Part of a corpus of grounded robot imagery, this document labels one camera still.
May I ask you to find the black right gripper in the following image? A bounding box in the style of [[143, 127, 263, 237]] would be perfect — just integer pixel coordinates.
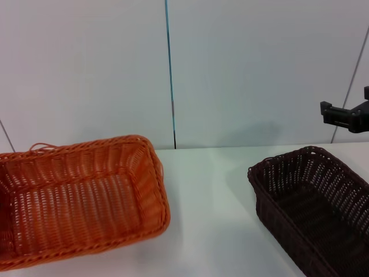
[[319, 85, 369, 134]]

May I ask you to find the dark brown woven basket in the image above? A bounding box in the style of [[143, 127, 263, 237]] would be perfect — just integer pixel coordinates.
[[247, 145, 369, 277]]

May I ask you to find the orange woven plastic basket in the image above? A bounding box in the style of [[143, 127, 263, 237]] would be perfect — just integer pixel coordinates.
[[0, 134, 171, 272]]

